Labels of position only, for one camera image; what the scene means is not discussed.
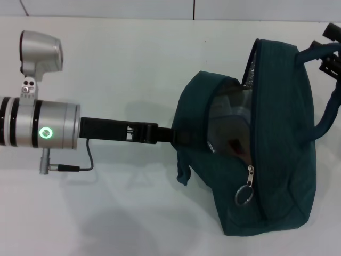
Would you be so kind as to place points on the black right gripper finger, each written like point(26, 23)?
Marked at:
point(333, 31)
point(331, 66)

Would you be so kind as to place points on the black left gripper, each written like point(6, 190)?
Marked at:
point(106, 129)

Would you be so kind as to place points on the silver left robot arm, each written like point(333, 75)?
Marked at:
point(61, 125)

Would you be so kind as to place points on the dark teal fabric lunch bag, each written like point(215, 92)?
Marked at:
point(279, 173)

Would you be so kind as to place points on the clear blue-rimmed lunch box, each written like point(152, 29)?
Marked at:
point(229, 109)

